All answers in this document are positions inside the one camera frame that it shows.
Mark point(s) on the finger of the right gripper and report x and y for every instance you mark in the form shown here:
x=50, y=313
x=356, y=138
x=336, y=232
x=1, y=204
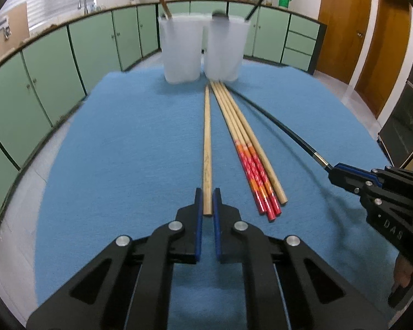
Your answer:
x=382, y=171
x=352, y=179

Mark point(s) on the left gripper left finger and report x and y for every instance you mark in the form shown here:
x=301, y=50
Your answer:
x=128, y=284

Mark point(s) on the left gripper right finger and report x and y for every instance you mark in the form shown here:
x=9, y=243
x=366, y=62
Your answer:
x=286, y=284

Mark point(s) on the plain wooden chopstick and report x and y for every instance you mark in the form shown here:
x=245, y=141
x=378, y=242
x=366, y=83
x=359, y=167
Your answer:
x=207, y=157
x=275, y=183

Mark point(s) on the red orange patterned chopstick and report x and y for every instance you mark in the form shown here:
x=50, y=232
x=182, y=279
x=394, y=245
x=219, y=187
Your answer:
x=254, y=183

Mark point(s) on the black chopstick silver band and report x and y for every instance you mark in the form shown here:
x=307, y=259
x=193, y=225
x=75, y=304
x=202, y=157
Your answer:
x=258, y=3

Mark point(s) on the chrome kitchen faucet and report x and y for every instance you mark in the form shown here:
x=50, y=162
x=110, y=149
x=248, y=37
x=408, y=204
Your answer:
x=82, y=5

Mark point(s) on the operator right hand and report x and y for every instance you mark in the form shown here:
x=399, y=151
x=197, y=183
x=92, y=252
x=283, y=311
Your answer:
x=402, y=273

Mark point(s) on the dark glass cabinet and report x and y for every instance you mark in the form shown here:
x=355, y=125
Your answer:
x=396, y=136

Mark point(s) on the red orange chopstick middle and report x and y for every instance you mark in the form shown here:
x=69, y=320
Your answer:
x=271, y=216

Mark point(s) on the red orange chopstick right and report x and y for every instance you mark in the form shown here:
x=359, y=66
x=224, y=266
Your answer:
x=263, y=175

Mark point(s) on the brown wooden door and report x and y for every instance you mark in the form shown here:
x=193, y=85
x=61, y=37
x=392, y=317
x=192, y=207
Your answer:
x=347, y=23
x=386, y=54

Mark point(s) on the blue table cloth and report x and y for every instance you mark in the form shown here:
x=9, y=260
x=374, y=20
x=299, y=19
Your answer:
x=134, y=155

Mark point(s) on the right white plastic cup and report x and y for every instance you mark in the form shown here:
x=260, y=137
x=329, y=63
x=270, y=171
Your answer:
x=226, y=40

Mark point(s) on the white plastic cup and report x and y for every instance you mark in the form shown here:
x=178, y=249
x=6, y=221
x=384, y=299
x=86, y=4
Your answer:
x=226, y=40
x=181, y=44

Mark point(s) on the black utensil in cup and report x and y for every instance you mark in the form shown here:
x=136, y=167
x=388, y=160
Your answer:
x=220, y=14

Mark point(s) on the green base cabinets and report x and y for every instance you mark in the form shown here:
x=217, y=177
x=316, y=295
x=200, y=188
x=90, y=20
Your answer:
x=44, y=80

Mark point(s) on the left white plastic cup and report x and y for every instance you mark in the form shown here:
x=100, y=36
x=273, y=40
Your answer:
x=181, y=44

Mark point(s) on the brown cardboard board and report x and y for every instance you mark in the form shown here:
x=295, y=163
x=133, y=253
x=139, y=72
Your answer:
x=14, y=28

